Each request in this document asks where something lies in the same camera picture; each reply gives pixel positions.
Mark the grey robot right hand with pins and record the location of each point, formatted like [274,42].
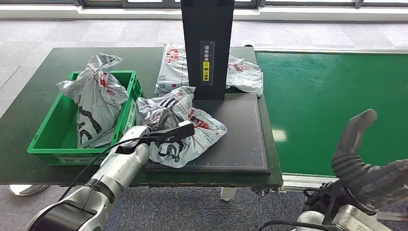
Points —
[347,159]

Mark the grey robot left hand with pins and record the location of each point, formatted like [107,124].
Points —
[157,114]

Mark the large white parcel black letters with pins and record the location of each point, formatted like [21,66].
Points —
[204,130]

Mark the white parcel red print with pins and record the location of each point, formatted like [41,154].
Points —
[95,98]
[245,78]
[172,70]

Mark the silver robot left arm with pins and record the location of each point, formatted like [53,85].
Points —
[118,172]

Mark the flat white parcel red print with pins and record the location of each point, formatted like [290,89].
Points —
[172,70]

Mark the green conveyor belt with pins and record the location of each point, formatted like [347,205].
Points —
[318,83]

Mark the black inbound scanner machine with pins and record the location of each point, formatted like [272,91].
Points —
[239,134]

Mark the crumpled white parcel red print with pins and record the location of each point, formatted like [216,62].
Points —
[245,78]

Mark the white table leg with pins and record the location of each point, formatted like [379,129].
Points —
[227,193]

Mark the green plastic crate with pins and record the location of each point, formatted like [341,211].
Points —
[54,137]

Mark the dark green table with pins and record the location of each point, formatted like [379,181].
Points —
[38,63]

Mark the silver round table foot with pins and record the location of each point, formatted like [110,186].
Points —
[27,190]

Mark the white window sill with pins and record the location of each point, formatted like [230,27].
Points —
[47,11]

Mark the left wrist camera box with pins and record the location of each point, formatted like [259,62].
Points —
[178,130]

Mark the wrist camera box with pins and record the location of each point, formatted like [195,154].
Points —
[357,220]
[178,130]

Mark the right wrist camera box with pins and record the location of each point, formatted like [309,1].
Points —
[357,220]

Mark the window frame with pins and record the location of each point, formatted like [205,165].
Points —
[105,3]

